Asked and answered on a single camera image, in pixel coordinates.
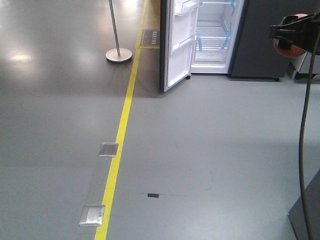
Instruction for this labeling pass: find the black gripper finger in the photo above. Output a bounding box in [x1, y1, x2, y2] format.
[269, 12, 320, 54]

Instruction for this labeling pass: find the red yellow apple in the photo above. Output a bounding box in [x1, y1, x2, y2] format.
[273, 13, 307, 58]

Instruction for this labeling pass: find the grey fridge door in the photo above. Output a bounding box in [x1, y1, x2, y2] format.
[159, 0, 201, 93]

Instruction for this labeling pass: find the dark grey fridge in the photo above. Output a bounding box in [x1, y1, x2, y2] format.
[191, 0, 320, 79]

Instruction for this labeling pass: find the white grey side cabinet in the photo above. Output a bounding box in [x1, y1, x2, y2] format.
[287, 52, 320, 81]

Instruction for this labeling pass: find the lower clear door bin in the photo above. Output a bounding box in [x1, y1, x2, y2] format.
[171, 35, 197, 53]

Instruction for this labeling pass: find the clear door bin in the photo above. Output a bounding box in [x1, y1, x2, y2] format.
[173, 0, 200, 16]
[171, 35, 197, 53]

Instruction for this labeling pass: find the upper clear door bin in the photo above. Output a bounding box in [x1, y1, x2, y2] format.
[173, 0, 200, 16]

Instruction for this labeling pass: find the grey floor sign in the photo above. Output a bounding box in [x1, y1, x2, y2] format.
[140, 29, 160, 47]

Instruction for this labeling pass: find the grey kitchen island cabinet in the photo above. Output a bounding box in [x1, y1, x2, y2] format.
[287, 169, 320, 240]

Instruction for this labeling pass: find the silver floor stand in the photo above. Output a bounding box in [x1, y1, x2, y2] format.
[105, 0, 133, 63]

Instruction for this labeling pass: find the black floor tape piece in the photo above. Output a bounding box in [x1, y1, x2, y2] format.
[147, 193, 160, 198]

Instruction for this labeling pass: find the near metal floor plate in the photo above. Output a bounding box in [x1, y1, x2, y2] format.
[78, 204, 106, 227]

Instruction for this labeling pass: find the black hanging cable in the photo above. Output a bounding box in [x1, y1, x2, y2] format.
[298, 29, 320, 240]

